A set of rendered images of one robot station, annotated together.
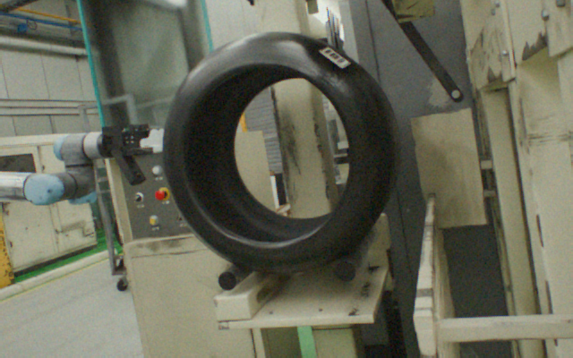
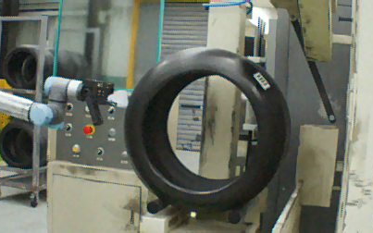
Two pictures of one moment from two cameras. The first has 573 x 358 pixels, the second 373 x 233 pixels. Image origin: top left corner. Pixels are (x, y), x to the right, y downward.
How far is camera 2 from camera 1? 83 cm
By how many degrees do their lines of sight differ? 4
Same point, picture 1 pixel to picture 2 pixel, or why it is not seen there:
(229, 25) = not seen: outside the picture
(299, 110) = (224, 97)
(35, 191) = (37, 116)
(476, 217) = (324, 201)
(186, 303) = (90, 221)
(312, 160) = (224, 137)
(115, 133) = (91, 85)
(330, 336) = not seen: outside the picture
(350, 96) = (266, 108)
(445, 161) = (315, 160)
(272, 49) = (223, 64)
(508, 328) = not seen: outside the picture
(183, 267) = (93, 192)
